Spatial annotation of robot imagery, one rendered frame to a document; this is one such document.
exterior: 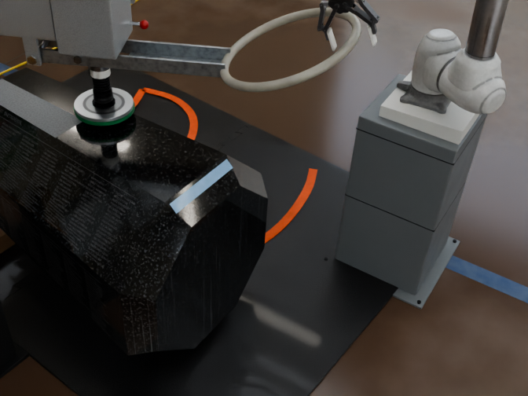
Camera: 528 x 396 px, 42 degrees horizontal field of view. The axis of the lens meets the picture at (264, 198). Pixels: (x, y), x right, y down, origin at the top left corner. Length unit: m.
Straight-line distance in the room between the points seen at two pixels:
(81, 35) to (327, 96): 2.24
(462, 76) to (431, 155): 0.34
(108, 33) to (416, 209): 1.36
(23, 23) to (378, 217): 1.56
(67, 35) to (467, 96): 1.35
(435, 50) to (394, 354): 1.21
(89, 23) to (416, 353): 1.78
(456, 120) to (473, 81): 0.24
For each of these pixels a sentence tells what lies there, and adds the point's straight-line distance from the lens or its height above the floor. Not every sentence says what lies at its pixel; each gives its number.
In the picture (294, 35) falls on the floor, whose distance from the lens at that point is 4.94.
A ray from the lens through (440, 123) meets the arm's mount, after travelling 2.64.
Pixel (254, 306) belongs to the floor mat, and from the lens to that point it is 2.97.
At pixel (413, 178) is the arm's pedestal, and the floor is 0.61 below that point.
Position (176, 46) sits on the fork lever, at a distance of 2.47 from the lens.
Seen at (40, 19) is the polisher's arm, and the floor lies 1.22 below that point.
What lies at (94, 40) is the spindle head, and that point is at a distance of 2.36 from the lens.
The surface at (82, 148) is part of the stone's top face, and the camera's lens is 2.50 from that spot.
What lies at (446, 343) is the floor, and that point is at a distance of 3.01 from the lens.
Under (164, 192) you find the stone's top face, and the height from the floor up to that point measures 0.80.
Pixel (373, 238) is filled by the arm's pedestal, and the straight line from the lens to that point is 3.01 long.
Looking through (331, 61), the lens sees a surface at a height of 1.23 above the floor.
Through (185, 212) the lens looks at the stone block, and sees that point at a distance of 2.27.
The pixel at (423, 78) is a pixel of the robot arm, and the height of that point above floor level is 0.98.
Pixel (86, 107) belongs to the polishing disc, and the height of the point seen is 0.86.
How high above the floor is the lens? 2.28
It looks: 41 degrees down
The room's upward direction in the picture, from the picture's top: 4 degrees clockwise
